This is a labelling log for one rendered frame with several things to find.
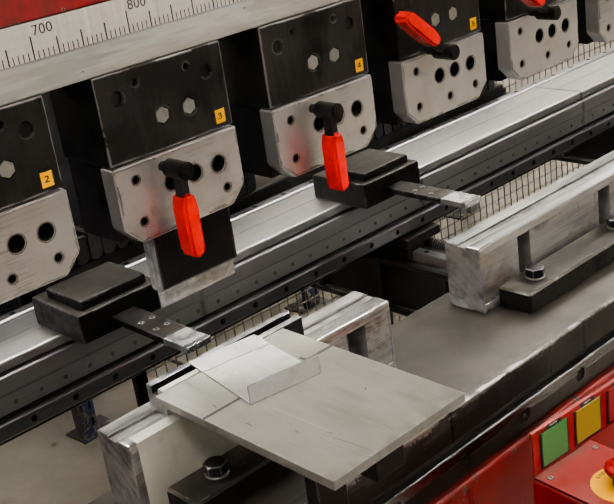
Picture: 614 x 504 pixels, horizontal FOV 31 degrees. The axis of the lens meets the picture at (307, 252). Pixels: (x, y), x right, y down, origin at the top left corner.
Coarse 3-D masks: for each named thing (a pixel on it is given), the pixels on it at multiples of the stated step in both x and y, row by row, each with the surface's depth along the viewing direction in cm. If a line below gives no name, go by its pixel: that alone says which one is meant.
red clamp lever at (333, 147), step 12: (312, 108) 117; (324, 108) 115; (336, 108) 114; (324, 120) 116; (324, 132) 117; (336, 132) 116; (324, 144) 117; (336, 144) 116; (324, 156) 118; (336, 156) 117; (336, 168) 117; (336, 180) 118; (348, 180) 118
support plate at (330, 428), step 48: (288, 336) 122; (192, 384) 115; (336, 384) 111; (384, 384) 110; (432, 384) 108; (240, 432) 105; (288, 432) 104; (336, 432) 103; (384, 432) 102; (336, 480) 96
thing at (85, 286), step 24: (48, 288) 136; (72, 288) 135; (96, 288) 134; (120, 288) 134; (144, 288) 135; (48, 312) 135; (72, 312) 131; (96, 312) 131; (120, 312) 134; (144, 312) 133; (72, 336) 132; (96, 336) 132; (168, 336) 125; (192, 336) 125
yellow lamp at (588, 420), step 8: (584, 408) 132; (592, 408) 133; (576, 416) 131; (584, 416) 132; (592, 416) 133; (600, 416) 135; (576, 424) 132; (584, 424) 133; (592, 424) 134; (600, 424) 135; (584, 432) 133; (592, 432) 134
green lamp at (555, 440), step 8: (560, 424) 130; (544, 432) 128; (552, 432) 129; (560, 432) 130; (544, 440) 128; (552, 440) 129; (560, 440) 130; (544, 448) 129; (552, 448) 130; (560, 448) 131; (544, 456) 129; (552, 456) 130; (544, 464) 129
